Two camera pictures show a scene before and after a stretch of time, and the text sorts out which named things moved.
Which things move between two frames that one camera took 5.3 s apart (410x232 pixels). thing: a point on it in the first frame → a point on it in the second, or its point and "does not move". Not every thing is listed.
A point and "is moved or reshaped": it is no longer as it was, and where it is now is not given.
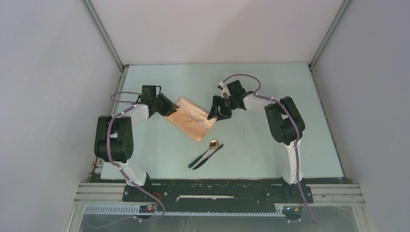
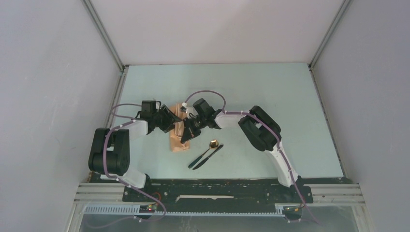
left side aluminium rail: x=114 y=101 does not move
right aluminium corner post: x=331 y=29 does not move
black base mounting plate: x=218 y=193 does not move
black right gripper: x=218 y=100 → x=189 y=131
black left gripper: x=169 y=106 → x=170 y=118
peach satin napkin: x=192 y=119 is moved or reshaped
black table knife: x=207 y=158 does not move
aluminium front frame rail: x=321 y=194 does not move
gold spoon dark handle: x=213 y=144 does not move
